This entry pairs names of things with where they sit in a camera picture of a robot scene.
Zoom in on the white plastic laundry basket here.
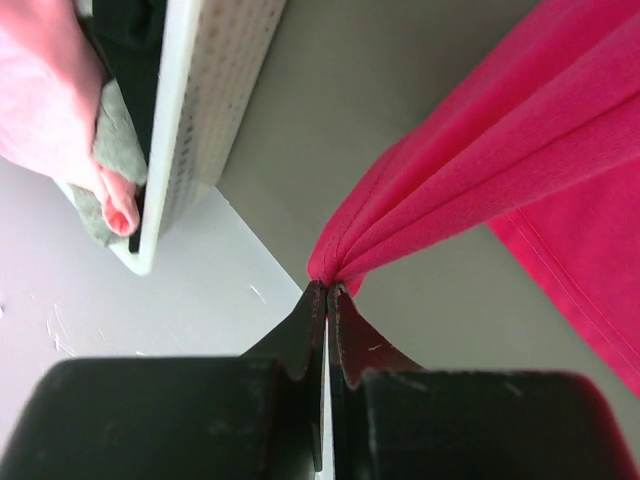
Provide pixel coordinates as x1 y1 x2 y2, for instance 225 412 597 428
111 0 286 275

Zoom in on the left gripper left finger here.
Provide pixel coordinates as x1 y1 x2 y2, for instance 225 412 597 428
243 281 327 473

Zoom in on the black cloth in basket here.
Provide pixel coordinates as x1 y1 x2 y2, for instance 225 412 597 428
84 0 169 161

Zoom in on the light pink t shirt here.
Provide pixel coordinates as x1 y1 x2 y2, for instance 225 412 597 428
0 0 141 237

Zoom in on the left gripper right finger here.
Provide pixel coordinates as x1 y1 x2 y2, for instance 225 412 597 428
326 283 425 479

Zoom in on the magenta t shirt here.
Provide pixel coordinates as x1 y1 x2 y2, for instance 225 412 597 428
307 0 639 391

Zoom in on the grey cloth in basket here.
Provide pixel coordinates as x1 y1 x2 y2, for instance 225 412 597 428
69 79 147 247

